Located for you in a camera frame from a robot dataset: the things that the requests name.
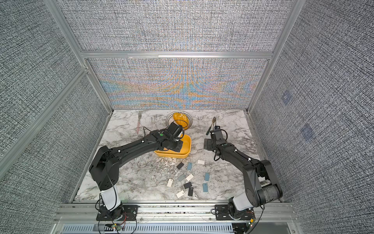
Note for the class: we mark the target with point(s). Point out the yellow storage box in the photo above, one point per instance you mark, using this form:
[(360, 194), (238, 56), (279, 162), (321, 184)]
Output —
[(184, 152)]

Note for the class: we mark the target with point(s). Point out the pink handled fork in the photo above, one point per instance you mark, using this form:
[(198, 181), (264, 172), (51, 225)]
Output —
[(138, 123)]

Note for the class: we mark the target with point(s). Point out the aluminium front rail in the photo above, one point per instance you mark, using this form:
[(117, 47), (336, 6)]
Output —
[(175, 211)]

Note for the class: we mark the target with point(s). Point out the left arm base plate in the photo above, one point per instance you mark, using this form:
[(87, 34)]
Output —
[(121, 213)]

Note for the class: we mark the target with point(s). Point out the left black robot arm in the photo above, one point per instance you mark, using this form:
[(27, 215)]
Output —
[(104, 168)]

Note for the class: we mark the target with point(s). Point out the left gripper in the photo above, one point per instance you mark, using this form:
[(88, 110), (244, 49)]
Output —
[(178, 148)]

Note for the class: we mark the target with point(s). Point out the white slotted cable duct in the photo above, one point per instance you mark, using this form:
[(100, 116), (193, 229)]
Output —
[(150, 228)]

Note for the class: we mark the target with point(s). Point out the cream eraser centre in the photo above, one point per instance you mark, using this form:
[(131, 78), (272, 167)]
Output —
[(189, 177)]

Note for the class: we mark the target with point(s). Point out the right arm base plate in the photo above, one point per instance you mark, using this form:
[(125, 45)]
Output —
[(225, 213)]

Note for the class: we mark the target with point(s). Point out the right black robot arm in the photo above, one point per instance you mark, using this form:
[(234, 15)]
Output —
[(261, 185)]

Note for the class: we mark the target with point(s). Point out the patterned white bowl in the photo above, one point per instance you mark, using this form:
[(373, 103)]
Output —
[(170, 120)]

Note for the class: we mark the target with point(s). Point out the green handled gold fork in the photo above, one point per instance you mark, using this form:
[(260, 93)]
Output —
[(213, 122)]

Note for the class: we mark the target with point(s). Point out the white eraser bottom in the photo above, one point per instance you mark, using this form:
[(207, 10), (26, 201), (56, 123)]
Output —
[(180, 194)]

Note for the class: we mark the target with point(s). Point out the black eraser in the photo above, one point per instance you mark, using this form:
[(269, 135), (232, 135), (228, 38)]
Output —
[(187, 185), (190, 191), (180, 165)]

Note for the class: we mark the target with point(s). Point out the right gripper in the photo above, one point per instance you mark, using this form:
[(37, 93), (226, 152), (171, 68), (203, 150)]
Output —
[(208, 142)]

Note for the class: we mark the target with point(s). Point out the black eraser bottom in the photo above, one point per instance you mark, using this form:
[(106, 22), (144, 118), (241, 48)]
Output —
[(190, 191)]

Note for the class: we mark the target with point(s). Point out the grey eraser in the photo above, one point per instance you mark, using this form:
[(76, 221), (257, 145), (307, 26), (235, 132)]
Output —
[(182, 177)]

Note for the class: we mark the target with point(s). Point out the yellow bread loaf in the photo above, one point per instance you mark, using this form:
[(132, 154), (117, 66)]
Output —
[(181, 119)]

